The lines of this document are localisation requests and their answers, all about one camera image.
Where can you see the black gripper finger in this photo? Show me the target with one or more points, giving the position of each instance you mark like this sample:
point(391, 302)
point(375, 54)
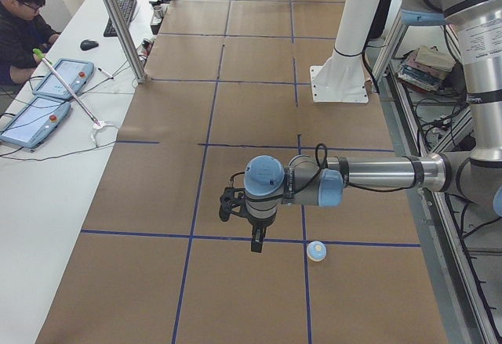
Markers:
point(257, 239)

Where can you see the aluminium frame post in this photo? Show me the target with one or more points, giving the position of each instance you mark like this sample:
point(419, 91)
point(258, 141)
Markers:
point(125, 39)

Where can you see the blue cream desk bell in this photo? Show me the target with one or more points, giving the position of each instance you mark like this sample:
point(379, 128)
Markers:
point(316, 251)

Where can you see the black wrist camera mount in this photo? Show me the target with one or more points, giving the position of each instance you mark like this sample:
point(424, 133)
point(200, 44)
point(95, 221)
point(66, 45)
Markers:
point(232, 202)

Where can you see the upper blue teach pendant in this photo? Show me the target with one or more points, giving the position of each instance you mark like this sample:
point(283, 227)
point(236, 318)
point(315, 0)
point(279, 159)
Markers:
point(75, 72)

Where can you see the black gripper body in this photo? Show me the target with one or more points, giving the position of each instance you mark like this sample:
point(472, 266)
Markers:
point(260, 223)

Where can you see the person in black jacket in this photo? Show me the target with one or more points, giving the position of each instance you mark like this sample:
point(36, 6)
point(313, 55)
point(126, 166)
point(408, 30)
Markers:
point(23, 30)

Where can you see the lower blue teach pendant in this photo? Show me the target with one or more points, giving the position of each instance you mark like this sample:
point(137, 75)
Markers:
point(32, 125)

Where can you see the black computer mouse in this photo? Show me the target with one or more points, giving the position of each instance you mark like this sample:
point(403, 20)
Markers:
point(88, 44)

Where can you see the stack of books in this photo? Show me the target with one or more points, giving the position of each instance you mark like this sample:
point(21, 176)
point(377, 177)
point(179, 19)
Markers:
point(426, 68)

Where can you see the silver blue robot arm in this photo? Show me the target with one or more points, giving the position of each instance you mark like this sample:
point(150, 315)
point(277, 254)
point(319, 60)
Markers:
point(476, 176)

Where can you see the white camera mast pedestal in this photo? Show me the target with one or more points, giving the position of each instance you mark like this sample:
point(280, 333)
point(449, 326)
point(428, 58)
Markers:
point(341, 78)

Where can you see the black marker pen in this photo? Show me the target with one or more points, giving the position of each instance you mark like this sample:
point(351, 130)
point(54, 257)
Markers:
point(108, 75)

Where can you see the metal cup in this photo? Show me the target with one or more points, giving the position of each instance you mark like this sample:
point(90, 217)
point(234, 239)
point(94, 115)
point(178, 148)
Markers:
point(158, 12)

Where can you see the blue teach pendant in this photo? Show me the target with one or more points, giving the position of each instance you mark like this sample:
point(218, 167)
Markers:
point(75, 72)
point(32, 125)

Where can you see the green handled metal rod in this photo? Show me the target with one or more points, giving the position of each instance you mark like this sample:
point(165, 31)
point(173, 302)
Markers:
point(40, 55)

